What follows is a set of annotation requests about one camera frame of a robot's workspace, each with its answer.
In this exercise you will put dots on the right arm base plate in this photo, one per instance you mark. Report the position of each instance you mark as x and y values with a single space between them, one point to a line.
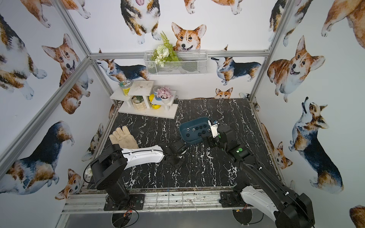
233 199

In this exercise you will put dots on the white tiered display shelf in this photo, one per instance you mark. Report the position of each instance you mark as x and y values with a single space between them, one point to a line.
154 108

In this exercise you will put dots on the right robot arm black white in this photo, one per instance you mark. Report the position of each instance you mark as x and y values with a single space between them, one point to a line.
282 204

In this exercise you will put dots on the beige work glove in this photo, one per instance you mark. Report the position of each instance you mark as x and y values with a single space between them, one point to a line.
123 138

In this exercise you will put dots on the green white artificial flowers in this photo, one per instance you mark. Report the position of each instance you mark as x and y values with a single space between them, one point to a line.
164 53

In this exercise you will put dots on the white wire wall basket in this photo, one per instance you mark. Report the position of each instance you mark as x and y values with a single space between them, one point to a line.
191 63

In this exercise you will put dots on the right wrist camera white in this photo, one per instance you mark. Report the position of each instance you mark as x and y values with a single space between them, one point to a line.
213 128

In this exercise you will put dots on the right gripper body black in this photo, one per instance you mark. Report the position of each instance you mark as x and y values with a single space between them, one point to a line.
208 138

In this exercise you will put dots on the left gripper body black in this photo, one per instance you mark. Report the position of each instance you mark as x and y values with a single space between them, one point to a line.
177 152

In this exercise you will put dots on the blue cup on shelf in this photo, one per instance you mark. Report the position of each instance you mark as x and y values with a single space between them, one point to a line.
155 90

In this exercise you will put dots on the teal plastic storage box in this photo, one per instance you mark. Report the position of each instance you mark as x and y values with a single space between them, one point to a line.
193 137

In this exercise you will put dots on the pink flowers in white pot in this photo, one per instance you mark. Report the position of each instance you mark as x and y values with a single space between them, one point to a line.
164 93

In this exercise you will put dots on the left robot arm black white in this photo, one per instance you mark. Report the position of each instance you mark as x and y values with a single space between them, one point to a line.
104 171

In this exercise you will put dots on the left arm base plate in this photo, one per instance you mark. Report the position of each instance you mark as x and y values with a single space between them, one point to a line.
136 202

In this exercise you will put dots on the woven basket with plant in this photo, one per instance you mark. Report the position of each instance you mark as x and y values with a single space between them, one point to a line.
139 103

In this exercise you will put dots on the green yellow snack cup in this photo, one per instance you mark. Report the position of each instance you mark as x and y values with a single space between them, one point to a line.
125 86

